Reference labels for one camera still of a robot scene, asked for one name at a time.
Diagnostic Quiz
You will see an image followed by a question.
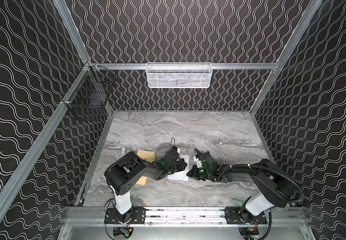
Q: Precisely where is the blue floral letter paper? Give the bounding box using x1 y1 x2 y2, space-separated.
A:
167 155 190 182

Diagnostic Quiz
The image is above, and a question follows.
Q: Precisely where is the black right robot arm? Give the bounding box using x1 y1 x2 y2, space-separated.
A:
187 150 303 223

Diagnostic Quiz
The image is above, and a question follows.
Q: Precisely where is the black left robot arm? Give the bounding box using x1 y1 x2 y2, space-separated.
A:
104 147 188 216

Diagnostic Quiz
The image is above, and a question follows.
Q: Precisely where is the tan kraft envelope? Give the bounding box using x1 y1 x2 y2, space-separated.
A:
136 150 156 186

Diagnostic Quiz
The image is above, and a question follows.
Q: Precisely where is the aluminium back crossbar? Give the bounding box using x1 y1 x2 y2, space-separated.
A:
91 63 279 71

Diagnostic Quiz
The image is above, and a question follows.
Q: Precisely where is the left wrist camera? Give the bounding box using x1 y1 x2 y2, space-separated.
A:
170 146 180 154

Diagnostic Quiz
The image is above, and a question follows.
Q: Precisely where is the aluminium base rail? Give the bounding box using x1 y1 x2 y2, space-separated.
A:
64 207 308 228

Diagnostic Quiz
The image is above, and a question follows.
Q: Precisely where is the white wire basket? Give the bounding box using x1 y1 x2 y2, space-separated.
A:
145 68 213 89

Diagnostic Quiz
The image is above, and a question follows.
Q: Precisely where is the black wire basket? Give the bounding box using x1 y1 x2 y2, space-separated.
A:
66 65 118 122

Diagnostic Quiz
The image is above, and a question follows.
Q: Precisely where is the aluminium corner post right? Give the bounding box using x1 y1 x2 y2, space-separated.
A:
250 0 323 116

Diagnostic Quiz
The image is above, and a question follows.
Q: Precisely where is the aluminium corner post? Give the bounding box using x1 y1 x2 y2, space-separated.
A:
53 0 91 63
250 0 323 116

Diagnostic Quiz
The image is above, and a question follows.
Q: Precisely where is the aluminium corner post left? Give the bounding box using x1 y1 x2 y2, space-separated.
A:
53 0 91 63

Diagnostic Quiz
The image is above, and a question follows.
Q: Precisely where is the aluminium left side rail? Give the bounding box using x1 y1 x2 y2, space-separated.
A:
0 64 91 240

